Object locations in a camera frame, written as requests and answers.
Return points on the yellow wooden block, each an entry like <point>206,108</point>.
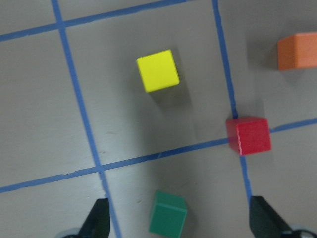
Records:
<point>158,71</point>

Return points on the red wooden block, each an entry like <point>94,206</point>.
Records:
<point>248,135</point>

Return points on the green wooden block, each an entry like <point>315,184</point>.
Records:
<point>168,215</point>

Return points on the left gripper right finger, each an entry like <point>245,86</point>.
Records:
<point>265,222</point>

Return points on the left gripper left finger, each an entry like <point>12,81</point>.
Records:
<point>97,223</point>

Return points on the orange wooden block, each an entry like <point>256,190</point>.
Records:
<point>298,51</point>

